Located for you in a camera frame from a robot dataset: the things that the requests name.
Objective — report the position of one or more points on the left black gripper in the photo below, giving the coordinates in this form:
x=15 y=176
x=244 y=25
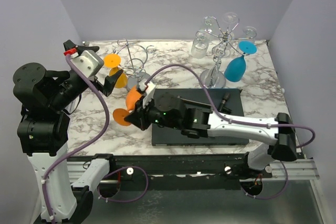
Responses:
x=108 y=84

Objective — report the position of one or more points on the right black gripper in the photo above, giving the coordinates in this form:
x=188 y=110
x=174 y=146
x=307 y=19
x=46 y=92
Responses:
x=138 y=118

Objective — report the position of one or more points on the orange plastic goblet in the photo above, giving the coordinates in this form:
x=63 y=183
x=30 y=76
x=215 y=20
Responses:
x=132 y=98

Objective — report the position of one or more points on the yellow plastic cup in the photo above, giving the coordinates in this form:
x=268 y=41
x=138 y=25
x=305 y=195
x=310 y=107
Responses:
x=112 y=62

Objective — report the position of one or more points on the small chrome wire rack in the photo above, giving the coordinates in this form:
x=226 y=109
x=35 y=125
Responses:
x=134 y=57

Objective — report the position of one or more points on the blue plastic goblet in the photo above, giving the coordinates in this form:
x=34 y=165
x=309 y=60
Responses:
x=237 y=67

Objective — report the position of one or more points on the clear tumbler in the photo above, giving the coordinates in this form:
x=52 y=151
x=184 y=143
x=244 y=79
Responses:
x=250 y=34

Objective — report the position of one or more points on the small clear wine glass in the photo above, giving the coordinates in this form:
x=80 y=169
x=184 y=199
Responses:
x=217 y=79

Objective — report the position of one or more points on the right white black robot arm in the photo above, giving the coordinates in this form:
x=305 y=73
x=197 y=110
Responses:
x=275 y=134

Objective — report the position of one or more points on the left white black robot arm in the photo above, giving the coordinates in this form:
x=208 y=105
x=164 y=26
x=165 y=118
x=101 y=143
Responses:
x=43 y=131

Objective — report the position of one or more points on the tall chrome wine glass rack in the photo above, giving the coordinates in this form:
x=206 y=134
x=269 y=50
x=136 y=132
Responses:
x=230 y=52

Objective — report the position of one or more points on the dark grey tray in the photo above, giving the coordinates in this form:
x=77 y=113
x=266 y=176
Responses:
x=170 y=137

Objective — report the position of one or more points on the black t-shaped tool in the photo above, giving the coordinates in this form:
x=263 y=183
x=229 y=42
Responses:
x=222 y=108

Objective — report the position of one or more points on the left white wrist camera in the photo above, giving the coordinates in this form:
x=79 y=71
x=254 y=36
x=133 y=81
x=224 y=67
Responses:
x=88 y=62

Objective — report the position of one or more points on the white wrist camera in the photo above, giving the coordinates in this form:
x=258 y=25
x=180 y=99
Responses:
x=147 y=89
x=88 y=62

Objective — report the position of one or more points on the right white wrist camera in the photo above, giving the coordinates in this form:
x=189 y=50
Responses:
x=147 y=89

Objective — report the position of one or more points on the long black metal bracket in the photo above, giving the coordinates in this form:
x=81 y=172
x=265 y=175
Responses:
x=195 y=103

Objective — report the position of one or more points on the aluminium frame rail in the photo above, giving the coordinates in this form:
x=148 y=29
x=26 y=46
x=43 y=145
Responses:
x=301 y=169

